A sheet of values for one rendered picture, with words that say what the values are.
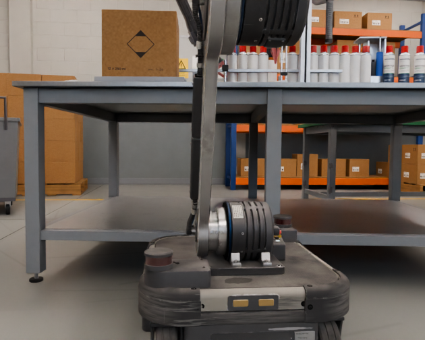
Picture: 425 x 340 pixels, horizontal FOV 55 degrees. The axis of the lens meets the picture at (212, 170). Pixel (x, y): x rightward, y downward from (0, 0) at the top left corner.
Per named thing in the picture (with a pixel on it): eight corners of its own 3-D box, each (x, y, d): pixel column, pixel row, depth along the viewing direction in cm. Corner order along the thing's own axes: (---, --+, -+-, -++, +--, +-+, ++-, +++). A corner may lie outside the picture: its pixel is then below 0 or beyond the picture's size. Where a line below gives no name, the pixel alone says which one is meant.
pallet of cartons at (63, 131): (88, 188, 558) (87, 86, 551) (80, 195, 477) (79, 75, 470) (-8, 189, 535) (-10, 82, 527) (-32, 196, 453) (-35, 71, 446)
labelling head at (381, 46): (377, 91, 218) (378, 43, 217) (386, 88, 205) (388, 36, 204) (351, 91, 218) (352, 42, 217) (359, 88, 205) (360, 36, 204)
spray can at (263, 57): (267, 88, 207) (268, 47, 206) (268, 86, 202) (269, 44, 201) (257, 88, 207) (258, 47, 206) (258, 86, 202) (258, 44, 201)
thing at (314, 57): (316, 88, 206) (317, 47, 205) (318, 86, 201) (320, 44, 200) (306, 88, 206) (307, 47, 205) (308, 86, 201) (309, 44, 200)
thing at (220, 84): (401, 116, 286) (402, 112, 286) (551, 88, 155) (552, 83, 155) (107, 114, 293) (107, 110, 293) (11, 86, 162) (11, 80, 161)
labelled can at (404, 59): (406, 88, 205) (407, 47, 203) (411, 87, 199) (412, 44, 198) (396, 88, 205) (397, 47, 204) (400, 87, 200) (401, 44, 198)
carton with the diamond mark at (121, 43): (179, 87, 188) (179, 27, 187) (176, 78, 164) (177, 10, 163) (113, 86, 187) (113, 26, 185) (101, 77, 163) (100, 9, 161)
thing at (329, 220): (395, 230, 287) (399, 115, 283) (527, 293, 162) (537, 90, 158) (110, 225, 294) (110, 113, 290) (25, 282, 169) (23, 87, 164)
